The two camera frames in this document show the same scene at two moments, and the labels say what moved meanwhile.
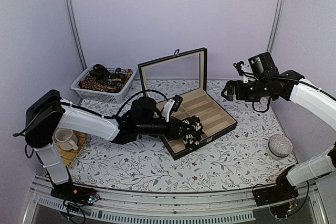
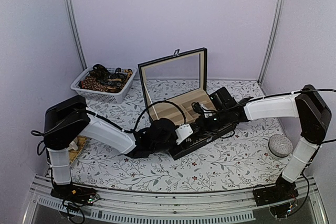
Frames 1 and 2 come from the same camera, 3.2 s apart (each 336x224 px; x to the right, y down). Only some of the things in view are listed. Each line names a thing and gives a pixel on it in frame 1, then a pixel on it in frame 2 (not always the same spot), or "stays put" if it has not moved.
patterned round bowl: x=280 y=145 stays put
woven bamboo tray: x=70 y=157 stays put
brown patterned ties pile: x=102 y=80 stays put
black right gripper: x=231 y=86 to x=202 y=128
